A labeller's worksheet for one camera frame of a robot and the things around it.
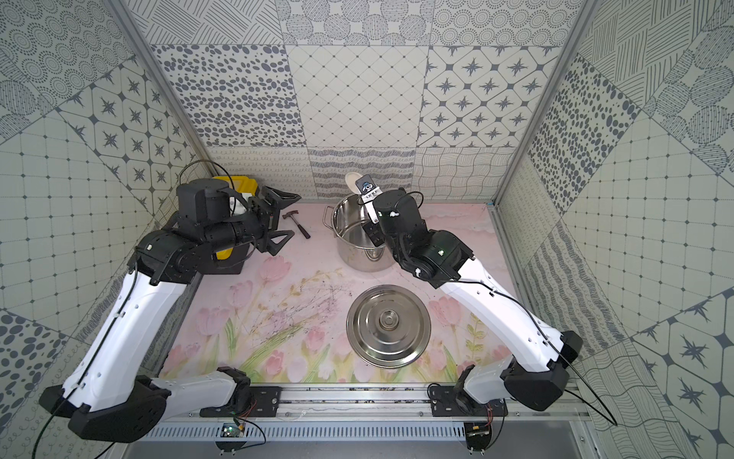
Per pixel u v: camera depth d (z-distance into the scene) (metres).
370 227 0.55
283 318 0.89
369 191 0.51
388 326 0.86
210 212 0.44
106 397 0.36
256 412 0.72
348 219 0.98
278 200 0.53
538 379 0.38
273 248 0.60
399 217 0.42
